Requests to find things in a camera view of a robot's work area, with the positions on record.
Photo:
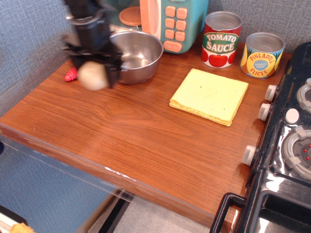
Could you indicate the tomato sauce can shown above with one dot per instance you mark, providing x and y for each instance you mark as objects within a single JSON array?
[{"x": 220, "y": 39}]

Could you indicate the grey stove knob middle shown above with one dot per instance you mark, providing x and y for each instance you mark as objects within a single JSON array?
[{"x": 264, "y": 111}]

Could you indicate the black toy stove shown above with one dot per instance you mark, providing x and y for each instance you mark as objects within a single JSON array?
[{"x": 278, "y": 196}]

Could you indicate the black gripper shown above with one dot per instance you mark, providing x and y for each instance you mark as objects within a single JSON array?
[{"x": 92, "y": 39}]

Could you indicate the teal toy microwave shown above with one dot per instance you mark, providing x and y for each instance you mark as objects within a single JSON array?
[{"x": 176, "y": 23}]

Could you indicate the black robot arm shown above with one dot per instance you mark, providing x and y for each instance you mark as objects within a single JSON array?
[{"x": 86, "y": 8}]

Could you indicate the pineapple slices can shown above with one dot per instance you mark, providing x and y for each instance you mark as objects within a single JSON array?
[{"x": 261, "y": 55}]

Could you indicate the grey stove knob lower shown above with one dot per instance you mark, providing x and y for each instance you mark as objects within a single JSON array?
[{"x": 248, "y": 155}]

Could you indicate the silver metal pot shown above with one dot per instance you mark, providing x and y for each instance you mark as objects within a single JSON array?
[{"x": 141, "y": 54}]

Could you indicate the orange object bottom left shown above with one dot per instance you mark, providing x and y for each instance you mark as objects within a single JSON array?
[{"x": 21, "y": 228}]

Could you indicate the grey stove knob upper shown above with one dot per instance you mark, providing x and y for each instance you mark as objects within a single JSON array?
[{"x": 270, "y": 92}]

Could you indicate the white toy potato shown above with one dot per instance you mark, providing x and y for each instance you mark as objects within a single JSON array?
[{"x": 93, "y": 76}]

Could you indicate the yellow folded cloth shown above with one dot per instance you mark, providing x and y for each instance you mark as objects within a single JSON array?
[{"x": 210, "y": 96}]

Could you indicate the grey stove knob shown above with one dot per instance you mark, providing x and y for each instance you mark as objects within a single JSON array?
[
  {"x": 264, "y": 111},
  {"x": 270, "y": 92},
  {"x": 248, "y": 155}
]

